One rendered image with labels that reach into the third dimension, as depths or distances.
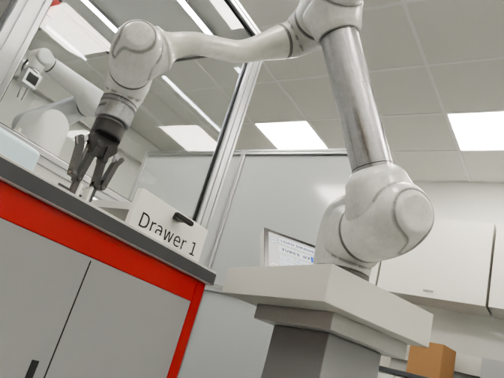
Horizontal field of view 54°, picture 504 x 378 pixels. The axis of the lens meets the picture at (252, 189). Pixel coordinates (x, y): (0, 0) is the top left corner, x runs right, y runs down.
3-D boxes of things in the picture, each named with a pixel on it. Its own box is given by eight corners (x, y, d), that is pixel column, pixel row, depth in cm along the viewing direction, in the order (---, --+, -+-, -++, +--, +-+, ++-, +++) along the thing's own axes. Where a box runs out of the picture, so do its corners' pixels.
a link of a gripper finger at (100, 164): (99, 145, 121) (104, 148, 122) (86, 189, 118) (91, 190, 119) (107, 144, 119) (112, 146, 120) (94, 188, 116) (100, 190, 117)
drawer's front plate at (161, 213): (196, 266, 140) (208, 230, 143) (127, 229, 118) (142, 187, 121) (192, 265, 141) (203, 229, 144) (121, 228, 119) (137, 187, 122)
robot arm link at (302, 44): (266, 33, 150) (282, 5, 138) (313, 21, 158) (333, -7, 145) (285, 70, 149) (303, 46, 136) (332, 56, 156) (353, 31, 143)
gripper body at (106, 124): (116, 133, 127) (103, 166, 124) (88, 116, 122) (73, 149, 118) (133, 130, 122) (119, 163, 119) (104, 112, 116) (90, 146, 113)
